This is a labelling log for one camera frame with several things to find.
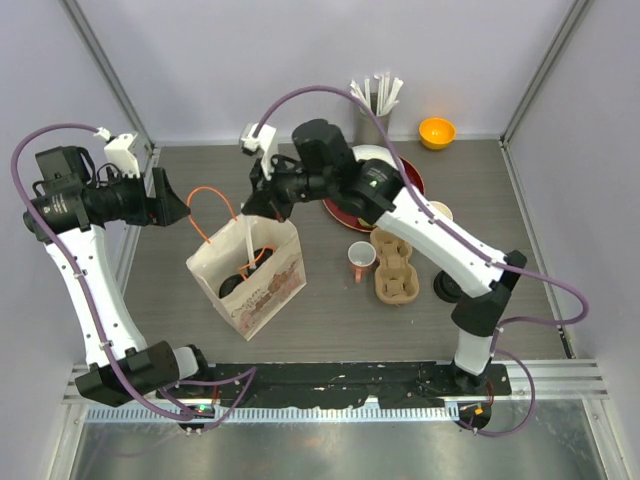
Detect white paper plate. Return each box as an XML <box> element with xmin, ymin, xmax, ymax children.
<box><xmin>352</xmin><ymin>145</ymin><xmax>394</xmax><ymax>162</ymax></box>

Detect black cup lid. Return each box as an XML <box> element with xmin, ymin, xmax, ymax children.
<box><xmin>248</xmin><ymin>246</ymin><xmax>275</xmax><ymax>270</ymax></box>
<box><xmin>218</xmin><ymin>274</ymin><xmax>245</xmax><ymax>298</ymax></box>

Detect black cup lids stack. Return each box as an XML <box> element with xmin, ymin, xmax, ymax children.
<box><xmin>433</xmin><ymin>270</ymin><xmax>462</xmax><ymax>304</ymax></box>

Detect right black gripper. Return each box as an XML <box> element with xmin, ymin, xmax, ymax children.
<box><xmin>243</xmin><ymin>153</ymin><xmax>335</xmax><ymax>225</ymax></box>

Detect red round tray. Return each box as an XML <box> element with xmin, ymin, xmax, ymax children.
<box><xmin>322</xmin><ymin>157</ymin><xmax>425</xmax><ymax>233</ymax></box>

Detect white wrapped straws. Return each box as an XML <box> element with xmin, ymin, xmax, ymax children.
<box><xmin>349</xmin><ymin>72</ymin><xmax>404</xmax><ymax>117</ymax></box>

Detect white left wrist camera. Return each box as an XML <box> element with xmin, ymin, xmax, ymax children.
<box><xmin>94</xmin><ymin>127</ymin><xmax>141</xmax><ymax>178</ymax></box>

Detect brown cardboard cup carrier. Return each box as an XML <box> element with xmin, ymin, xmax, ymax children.
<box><xmin>370</xmin><ymin>227</ymin><xmax>420</xmax><ymax>306</ymax></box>

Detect paper takeout bag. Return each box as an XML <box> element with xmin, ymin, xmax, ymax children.
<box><xmin>186</xmin><ymin>200</ymin><xmax>306</xmax><ymax>340</ymax></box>

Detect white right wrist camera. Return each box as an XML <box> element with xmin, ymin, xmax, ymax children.
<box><xmin>239</xmin><ymin>123</ymin><xmax>279</xmax><ymax>181</ymax></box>

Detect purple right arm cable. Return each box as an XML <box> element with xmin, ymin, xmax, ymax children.
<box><xmin>254</xmin><ymin>85</ymin><xmax>591</xmax><ymax>436</ymax></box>

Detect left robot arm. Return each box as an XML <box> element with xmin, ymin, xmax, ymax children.
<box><xmin>23</xmin><ymin>146</ymin><xmax>213</xmax><ymax>407</ymax></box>

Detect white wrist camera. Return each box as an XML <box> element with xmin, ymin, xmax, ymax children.
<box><xmin>239</xmin><ymin>123</ymin><xmax>279</xmax><ymax>181</ymax></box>
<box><xmin>94</xmin><ymin>127</ymin><xmax>141</xmax><ymax>178</ymax></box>

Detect stack of white paper cups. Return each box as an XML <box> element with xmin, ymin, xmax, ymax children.
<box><xmin>429</xmin><ymin>201</ymin><xmax>453</xmax><ymax>220</ymax></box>

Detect grey straw holder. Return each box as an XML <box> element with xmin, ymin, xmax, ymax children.
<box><xmin>354</xmin><ymin>109</ymin><xmax>391</xmax><ymax>146</ymax></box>

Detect pink mug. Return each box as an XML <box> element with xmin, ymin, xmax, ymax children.
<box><xmin>347</xmin><ymin>241</ymin><xmax>377</xmax><ymax>283</ymax></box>

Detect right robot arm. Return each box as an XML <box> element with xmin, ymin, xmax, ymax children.
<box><xmin>240</xmin><ymin>119</ymin><xmax>526</xmax><ymax>395</ymax></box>

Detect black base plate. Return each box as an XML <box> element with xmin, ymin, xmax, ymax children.
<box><xmin>154</xmin><ymin>359</ymin><xmax>514</xmax><ymax>409</ymax></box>

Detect orange bowl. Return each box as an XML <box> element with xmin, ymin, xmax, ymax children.
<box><xmin>418</xmin><ymin>117</ymin><xmax>456</xmax><ymax>151</ymax></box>

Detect white straw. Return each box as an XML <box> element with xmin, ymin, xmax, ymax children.
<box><xmin>242</xmin><ymin>214</ymin><xmax>255</xmax><ymax>272</ymax></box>

